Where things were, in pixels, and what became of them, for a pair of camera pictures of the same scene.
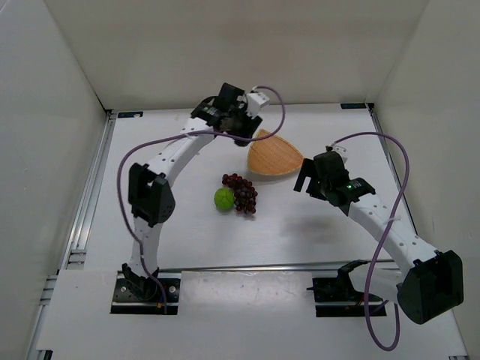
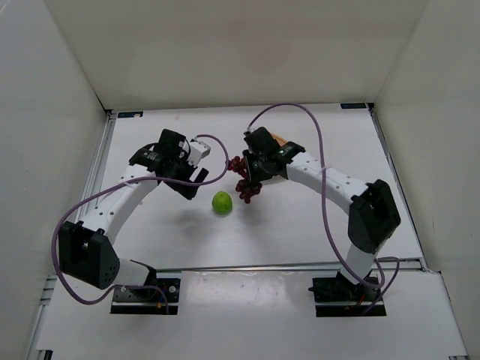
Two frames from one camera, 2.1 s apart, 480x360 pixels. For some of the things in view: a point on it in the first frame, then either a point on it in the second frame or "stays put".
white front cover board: [228, 316] stays put
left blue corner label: [130, 114] stays put
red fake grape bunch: [245, 194] → [245, 188]
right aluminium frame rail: [372, 107] stays put
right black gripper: [310, 178] → [253, 167]
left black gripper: [244, 130] → [186, 179]
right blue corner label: [353, 106] stays put
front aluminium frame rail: [259, 268] stays put
